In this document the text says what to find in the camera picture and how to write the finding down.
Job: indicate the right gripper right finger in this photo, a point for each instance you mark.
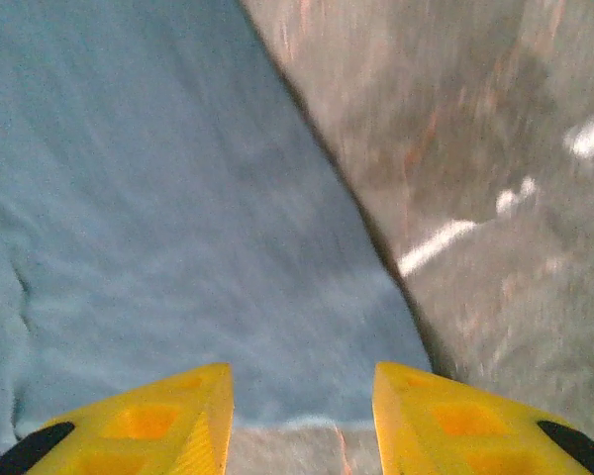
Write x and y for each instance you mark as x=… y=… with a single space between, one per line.
x=465 y=435

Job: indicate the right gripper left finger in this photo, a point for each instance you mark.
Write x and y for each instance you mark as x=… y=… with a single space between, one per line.
x=143 y=435

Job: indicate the blue t-shirt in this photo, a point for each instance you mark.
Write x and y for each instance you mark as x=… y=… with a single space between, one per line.
x=153 y=198

